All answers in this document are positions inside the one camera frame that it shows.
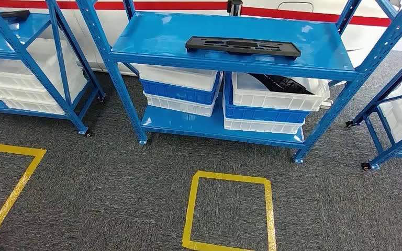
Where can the blue plastic crate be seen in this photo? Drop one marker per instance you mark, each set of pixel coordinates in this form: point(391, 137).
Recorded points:
point(256, 115)
point(176, 93)

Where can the small white floor box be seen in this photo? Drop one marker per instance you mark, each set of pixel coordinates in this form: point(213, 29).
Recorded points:
point(326, 104)

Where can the black plastic part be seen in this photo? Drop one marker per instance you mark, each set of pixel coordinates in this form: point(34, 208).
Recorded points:
point(291, 52)
point(3, 16)

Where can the black ribbed curved part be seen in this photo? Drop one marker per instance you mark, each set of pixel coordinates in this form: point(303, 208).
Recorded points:
point(284, 85)

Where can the black cylindrical post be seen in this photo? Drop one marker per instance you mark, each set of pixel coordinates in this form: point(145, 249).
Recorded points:
point(235, 7)

